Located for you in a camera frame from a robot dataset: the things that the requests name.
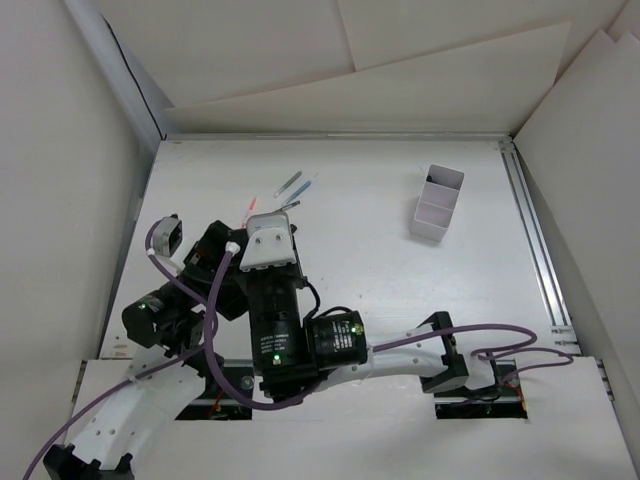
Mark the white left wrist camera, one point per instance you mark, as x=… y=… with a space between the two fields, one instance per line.
x=166 y=236

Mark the grey green pen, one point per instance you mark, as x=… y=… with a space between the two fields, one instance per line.
x=287 y=184

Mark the pink clear pen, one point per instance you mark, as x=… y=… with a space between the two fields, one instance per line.
x=250 y=211

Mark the aluminium rail right side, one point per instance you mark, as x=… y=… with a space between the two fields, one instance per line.
x=561 y=326

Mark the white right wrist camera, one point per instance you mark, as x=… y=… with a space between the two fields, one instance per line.
x=270 y=242

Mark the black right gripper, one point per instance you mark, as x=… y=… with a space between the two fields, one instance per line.
x=251 y=275

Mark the white compartment organizer box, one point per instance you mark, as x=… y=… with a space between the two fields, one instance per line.
x=436 y=204

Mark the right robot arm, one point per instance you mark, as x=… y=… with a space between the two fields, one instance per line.
x=297 y=355

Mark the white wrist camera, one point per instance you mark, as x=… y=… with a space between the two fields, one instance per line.
x=166 y=236
x=270 y=242

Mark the light blue pen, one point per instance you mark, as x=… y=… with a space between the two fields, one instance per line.
x=297 y=193

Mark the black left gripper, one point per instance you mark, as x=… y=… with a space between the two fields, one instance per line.
x=204 y=259

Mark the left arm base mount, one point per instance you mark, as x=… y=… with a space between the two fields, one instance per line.
x=216 y=405

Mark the black gel pen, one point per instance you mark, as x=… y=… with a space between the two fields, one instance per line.
x=290 y=205

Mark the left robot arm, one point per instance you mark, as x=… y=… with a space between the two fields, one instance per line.
x=168 y=371

